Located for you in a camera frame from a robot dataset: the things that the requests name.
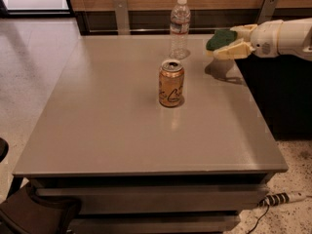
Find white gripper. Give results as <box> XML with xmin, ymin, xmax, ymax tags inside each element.
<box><xmin>213</xmin><ymin>19</ymin><xmax>283</xmax><ymax>59</ymax></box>

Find grey drawer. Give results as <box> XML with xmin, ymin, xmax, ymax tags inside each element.
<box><xmin>69</xmin><ymin>215</ymin><xmax>240</xmax><ymax>234</ymax></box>
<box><xmin>37</xmin><ymin>184</ymin><xmax>268</xmax><ymax>215</ymax></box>

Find clear plastic water bottle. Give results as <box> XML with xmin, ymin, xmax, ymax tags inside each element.
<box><xmin>170</xmin><ymin>0</ymin><xmax>191</xmax><ymax>59</ymax></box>

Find white power strip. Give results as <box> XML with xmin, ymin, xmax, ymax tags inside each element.
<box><xmin>258</xmin><ymin>190</ymin><xmax>308</xmax><ymax>208</ymax></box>

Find black power cable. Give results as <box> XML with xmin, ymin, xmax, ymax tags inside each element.
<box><xmin>246</xmin><ymin>204</ymin><xmax>271</xmax><ymax>234</ymax></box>

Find left metal wall bracket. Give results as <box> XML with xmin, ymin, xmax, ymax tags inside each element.
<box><xmin>113</xmin><ymin>0</ymin><xmax>131</xmax><ymax>35</ymax></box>

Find green and yellow sponge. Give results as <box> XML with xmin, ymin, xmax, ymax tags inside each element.
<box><xmin>206</xmin><ymin>29</ymin><xmax>237</xmax><ymax>52</ymax></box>

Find grey upper drawer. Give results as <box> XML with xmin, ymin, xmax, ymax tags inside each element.
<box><xmin>37</xmin><ymin>184</ymin><xmax>268</xmax><ymax>215</ymax></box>

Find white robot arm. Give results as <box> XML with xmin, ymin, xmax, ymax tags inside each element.
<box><xmin>206</xmin><ymin>19</ymin><xmax>312</xmax><ymax>61</ymax></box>

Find metal wall bracket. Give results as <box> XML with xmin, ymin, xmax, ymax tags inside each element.
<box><xmin>113</xmin><ymin>0</ymin><xmax>131</xmax><ymax>35</ymax></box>
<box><xmin>255</xmin><ymin>0</ymin><xmax>279</xmax><ymax>24</ymax></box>

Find orange soda can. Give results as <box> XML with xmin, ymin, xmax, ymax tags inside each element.
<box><xmin>159</xmin><ymin>58</ymin><xmax>184</xmax><ymax>107</ymax></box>

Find dark chair seat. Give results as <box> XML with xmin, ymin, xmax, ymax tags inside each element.
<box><xmin>0</xmin><ymin>183</ymin><xmax>81</xmax><ymax>234</ymax></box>

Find black table leg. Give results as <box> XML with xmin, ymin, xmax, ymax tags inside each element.
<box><xmin>7</xmin><ymin>176</ymin><xmax>23</xmax><ymax>197</ymax></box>

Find grey lower drawer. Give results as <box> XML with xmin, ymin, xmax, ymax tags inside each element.
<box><xmin>69</xmin><ymin>215</ymin><xmax>240</xmax><ymax>234</ymax></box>

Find right metal wall bracket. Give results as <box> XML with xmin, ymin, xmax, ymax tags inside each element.
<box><xmin>255</xmin><ymin>0</ymin><xmax>279</xmax><ymax>24</ymax></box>

